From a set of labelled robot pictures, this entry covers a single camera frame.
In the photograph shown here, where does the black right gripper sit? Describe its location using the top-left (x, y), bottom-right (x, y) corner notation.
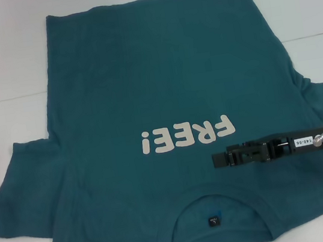
top-left (209, 123), bottom-right (323, 171)

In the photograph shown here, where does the teal blue printed T-shirt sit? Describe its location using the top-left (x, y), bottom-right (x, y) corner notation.
top-left (0, 0), bottom-right (323, 242)

